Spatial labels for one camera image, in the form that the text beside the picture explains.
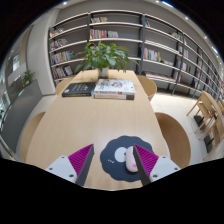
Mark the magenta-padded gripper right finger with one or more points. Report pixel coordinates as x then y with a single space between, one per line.
146 159

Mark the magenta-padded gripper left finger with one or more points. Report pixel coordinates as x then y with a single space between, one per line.
78 159

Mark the pale pink computer mouse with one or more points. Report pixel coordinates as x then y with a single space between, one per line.
130 161

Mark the dark cloud-shaped mouse pad with eyes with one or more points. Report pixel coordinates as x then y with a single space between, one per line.
111 166

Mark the round-backed wooden chair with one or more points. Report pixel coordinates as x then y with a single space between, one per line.
175 136
148 85
63 86

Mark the black book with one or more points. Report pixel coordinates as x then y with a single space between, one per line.
78 89

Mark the small potted floor plant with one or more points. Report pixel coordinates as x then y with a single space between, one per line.
27 77

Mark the green potted plant white pot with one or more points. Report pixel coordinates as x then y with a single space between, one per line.
103 56

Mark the grey bookshelf unit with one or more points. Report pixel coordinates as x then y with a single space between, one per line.
126 31

